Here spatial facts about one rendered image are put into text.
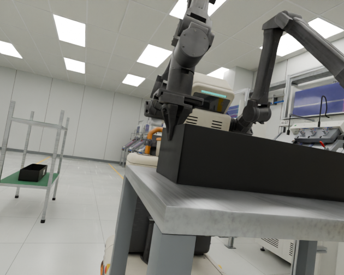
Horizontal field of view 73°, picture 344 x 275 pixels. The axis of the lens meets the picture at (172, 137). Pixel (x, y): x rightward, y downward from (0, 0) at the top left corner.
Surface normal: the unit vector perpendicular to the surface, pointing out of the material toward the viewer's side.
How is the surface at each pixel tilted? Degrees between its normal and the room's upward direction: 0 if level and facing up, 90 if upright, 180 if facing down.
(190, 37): 88
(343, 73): 102
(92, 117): 90
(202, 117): 98
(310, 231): 90
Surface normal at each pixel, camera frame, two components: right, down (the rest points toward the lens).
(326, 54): -0.90, -0.01
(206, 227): 0.28, -0.02
